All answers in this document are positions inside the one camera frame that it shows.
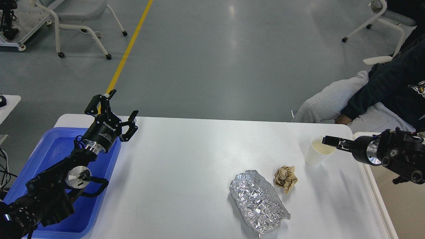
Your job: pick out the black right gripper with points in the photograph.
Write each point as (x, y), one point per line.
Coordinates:
(364, 149)

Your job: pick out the beige plastic bin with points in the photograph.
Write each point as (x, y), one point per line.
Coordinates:
(401, 206)

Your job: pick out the crumpled brown paper ball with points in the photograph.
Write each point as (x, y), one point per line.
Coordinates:
(285, 178)

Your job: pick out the white wheeled chair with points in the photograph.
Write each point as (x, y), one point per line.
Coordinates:
(70, 14)
(389, 18)

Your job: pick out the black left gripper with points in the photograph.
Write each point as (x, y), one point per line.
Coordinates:
(104, 131)

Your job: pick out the person's right hand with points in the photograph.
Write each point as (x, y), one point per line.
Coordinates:
(343, 119)

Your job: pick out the white wheeled chair right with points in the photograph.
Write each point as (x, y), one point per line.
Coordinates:
(389, 18)

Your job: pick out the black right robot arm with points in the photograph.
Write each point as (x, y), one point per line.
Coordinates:
(402, 152)

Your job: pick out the crumpled aluminium foil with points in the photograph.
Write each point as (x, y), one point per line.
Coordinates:
(259, 204)

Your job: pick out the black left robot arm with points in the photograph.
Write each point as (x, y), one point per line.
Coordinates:
(51, 194)

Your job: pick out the seated person in dark sweater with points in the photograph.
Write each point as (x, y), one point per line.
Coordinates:
(388, 96)

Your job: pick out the white wheeled chair left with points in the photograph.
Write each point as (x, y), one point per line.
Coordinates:
(70, 14)

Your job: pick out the blue plastic bin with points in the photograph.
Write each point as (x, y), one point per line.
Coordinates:
(55, 145)

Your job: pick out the white equipment cart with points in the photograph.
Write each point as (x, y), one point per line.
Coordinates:
(20, 19)

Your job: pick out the white side table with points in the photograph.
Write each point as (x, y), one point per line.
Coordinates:
(8, 103)

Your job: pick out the white paper cup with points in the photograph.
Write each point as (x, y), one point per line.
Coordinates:
(317, 151)

